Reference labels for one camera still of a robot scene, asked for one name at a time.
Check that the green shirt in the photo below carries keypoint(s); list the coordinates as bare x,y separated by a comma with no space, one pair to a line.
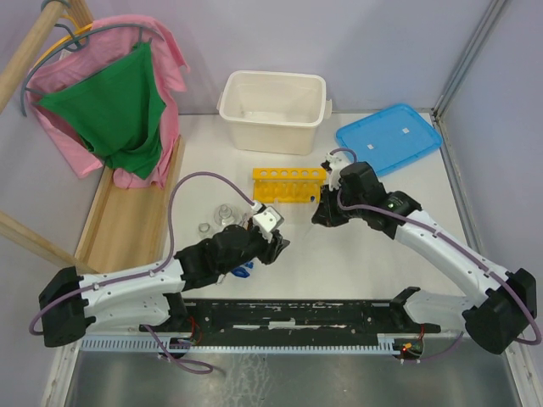
116,112

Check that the pink shirt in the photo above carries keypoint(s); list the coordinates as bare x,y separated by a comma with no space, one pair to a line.
105,48

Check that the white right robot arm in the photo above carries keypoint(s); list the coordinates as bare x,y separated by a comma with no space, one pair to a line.
441,250

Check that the yellow test tube rack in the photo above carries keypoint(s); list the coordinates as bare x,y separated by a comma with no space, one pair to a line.
288,185

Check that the small glass beaker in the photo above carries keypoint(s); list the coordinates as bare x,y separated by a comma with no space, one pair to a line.
205,230

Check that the blue plastic bin lid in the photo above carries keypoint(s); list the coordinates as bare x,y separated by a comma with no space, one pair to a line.
390,139

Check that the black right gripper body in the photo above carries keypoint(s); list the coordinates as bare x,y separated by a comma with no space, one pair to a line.
344,207

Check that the small glass flask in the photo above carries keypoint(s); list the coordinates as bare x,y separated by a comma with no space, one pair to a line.
226,215

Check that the wooden clothes rack frame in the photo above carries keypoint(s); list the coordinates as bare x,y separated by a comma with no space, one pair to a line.
124,227

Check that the grey slotted cable duct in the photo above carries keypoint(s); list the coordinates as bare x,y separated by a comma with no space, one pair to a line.
146,344

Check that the grey clothes hanger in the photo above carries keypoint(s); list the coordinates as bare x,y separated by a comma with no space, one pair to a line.
76,44

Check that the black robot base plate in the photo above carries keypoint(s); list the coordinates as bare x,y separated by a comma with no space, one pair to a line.
253,322

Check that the yellow clothes hanger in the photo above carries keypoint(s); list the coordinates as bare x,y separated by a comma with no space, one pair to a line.
79,30

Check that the small green circuit board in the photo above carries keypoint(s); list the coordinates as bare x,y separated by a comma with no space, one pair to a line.
413,348

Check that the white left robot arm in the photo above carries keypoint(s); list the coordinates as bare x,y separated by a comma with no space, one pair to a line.
148,280

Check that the aluminium frame post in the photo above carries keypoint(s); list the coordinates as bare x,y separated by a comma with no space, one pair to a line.
474,48

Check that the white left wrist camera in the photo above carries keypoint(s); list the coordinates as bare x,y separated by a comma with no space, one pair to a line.
268,220

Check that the white plastic storage bin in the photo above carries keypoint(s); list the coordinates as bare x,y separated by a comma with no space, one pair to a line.
274,112

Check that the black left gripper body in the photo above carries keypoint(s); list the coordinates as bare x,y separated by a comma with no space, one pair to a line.
259,246

